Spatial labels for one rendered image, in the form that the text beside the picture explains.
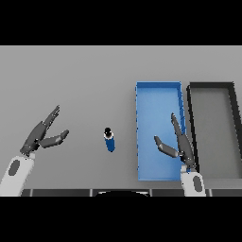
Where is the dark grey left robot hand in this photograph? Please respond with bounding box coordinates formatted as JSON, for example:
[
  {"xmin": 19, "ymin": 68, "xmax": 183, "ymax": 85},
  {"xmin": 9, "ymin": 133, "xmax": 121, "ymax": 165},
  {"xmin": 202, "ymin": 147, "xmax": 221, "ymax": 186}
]
[{"xmin": 19, "ymin": 105, "xmax": 70, "ymax": 158}]

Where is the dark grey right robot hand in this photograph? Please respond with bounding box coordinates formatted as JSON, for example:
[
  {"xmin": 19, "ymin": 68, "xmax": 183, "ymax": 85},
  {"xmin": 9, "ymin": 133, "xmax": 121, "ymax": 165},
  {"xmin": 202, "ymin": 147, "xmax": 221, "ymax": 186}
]
[{"xmin": 153, "ymin": 112, "xmax": 197, "ymax": 173}]

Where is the blue bin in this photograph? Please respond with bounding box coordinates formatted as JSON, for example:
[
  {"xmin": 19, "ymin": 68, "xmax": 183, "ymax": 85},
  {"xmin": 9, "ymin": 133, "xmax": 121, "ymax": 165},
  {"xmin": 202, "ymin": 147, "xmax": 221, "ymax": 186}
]
[{"xmin": 135, "ymin": 80, "xmax": 187, "ymax": 182}]

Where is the dark grey bin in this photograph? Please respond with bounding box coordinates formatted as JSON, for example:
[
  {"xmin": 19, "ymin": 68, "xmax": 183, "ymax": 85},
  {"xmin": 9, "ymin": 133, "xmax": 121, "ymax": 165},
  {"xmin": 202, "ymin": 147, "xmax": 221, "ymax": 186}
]
[{"xmin": 186, "ymin": 81, "xmax": 242, "ymax": 180}]

